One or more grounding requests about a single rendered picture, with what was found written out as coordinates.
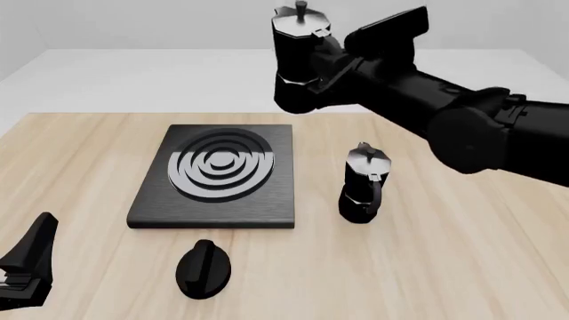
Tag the black moka pot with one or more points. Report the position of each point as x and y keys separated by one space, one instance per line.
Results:
x=360 y=186
x=293 y=56

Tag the black stove plate with rings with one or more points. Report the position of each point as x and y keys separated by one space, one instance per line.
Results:
x=222 y=206

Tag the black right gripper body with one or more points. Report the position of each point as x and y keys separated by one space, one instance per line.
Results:
x=330 y=58

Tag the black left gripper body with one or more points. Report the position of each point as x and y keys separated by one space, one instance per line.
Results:
x=24 y=288

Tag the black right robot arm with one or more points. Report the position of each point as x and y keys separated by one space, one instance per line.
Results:
x=480 y=130

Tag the round black stove knob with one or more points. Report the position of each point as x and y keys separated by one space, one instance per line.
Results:
x=202 y=271

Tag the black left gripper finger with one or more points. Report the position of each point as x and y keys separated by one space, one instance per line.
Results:
x=37 y=243

